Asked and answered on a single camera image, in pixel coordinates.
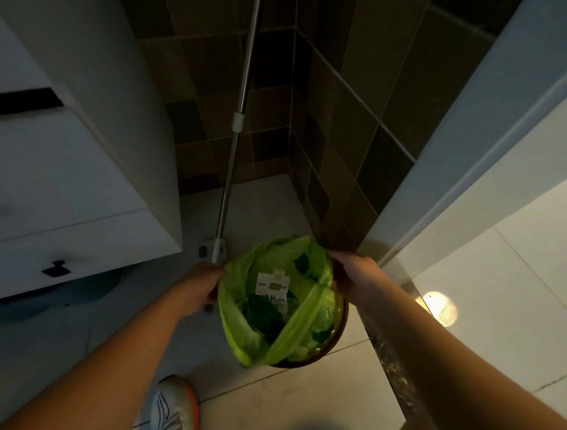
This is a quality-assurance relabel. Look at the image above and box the person's right hand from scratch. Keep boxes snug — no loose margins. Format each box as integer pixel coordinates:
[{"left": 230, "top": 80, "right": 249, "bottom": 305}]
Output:
[{"left": 328, "top": 251, "right": 385, "bottom": 311}]

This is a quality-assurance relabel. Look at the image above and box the person's left hand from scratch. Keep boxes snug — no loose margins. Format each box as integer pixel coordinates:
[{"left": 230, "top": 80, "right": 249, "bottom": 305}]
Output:
[{"left": 179, "top": 263, "right": 228, "bottom": 318}]

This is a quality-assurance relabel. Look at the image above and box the green plastic trash bag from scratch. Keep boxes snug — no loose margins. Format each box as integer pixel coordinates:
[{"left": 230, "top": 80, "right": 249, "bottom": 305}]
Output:
[{"left": 217, "top": 235, "right": 343, "bottom": 368}]

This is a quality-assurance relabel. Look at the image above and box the person's right forearm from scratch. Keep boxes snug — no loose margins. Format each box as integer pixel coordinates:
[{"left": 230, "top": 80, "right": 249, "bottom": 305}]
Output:
[{"left": 361, "top": 284, "right": 567, "bottom": 430}]

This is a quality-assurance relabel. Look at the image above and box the person's left forearm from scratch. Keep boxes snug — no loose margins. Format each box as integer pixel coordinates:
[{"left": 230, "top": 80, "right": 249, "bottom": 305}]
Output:
[{"left": 0, "top": 284, "right": 194, "bottom": 430}]

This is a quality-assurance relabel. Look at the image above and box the white paper label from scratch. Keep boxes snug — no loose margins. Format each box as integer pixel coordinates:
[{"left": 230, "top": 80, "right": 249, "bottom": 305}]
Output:
[{"left": 255, "top": 269, "right": 291, "bottom": 314}]

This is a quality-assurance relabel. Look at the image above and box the round brown trash bin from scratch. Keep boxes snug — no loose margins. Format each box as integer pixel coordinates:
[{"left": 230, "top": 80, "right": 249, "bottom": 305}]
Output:
[{"left": 270, "top": 290, "right": 350, "bottom": 369}]

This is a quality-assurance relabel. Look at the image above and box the white and orange sneaker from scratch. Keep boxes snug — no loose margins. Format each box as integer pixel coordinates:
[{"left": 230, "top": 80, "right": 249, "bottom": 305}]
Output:
[{"left": 133, "top": 375, "right": 200, "bottom": 430}]

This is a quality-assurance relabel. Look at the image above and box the white vanity cabinet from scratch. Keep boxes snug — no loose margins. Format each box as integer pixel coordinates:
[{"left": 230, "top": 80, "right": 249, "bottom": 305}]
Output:
[{"left": 0, "top": 0, "right": 183, "bottom": 299}]

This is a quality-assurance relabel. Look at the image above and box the silver mop handle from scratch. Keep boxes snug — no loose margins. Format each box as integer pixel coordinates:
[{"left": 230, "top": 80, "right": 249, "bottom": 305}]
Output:
[{"left": 212, "top": 0, "right": 263, "bottom": 264}]

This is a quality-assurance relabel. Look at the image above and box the black drawer handle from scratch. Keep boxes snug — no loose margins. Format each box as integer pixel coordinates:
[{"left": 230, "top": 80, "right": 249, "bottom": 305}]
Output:
[{"left": 42, "top": 260, "right": 71, "bottom": 278}]

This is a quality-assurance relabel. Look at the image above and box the white door frame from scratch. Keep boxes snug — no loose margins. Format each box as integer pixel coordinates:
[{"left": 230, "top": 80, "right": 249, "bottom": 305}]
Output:
[{"left": 357, "top": 0, "right": 567, "bottom": 284}]

